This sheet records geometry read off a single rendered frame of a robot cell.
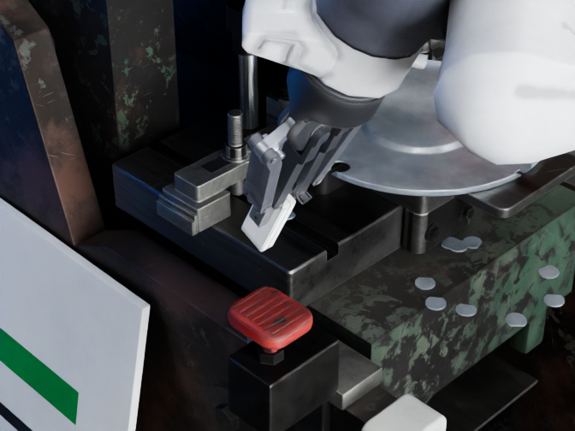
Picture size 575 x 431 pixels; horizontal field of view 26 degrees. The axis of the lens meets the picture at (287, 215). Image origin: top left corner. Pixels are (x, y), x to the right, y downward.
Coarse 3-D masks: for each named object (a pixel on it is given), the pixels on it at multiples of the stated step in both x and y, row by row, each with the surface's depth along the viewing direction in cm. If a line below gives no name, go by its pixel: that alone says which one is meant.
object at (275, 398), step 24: (312, 336) 121; (240, 360) 118; (264, 360) 117; (288, 360) 118; (312, 360) 118; (336, 360) 121; (240, 384) 118; (264, 384) 115; (288, 384) 117; (312, 384) 120; (336, 384) 123; (240, 408) 120; (264, 408) 117; (288, 408) 118; (312, 408) 122
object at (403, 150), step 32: (416, 96) 143; (384, 128) 137; (416, 128) 137; (352, 160) 132; (384, 160) 132; (416, 160) 132; (448, 160) 132; (480, 160) 132; (416, 192) 127; (448, 192) 127
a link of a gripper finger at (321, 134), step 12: (324, 132) 97; (288, 144) 100; (312, 144) 97; (288, 156) 100; (300, 156) 99; (312, 156) 100; (288, 168) 101; (300, 168) 101; (288, 180) 102; (276, 192) 103; (288, 192) 104; (276, 204) 104
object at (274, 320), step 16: (272, 288) 118; (240, 304) 116; (256, 304) 116; (272, 304) 116; (288, 304) 116; (240, 320) 114; (256, 320) 114; (272, 320) 114; (288, 320) 114; (304, 320) 114; (256, 336) 113; (272, 336) 112; (288, 336) 113; (272, 352) 117
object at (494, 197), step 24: (552, 168) 131; (384, 192) 140; (480, 192) 128; (504, 192) 128; (528, 192) 128; (408, 216) 139; (432, 216) 139; (456, 216) 143; (504, 216) 126; (408, 240) 140; (432, 240) 141
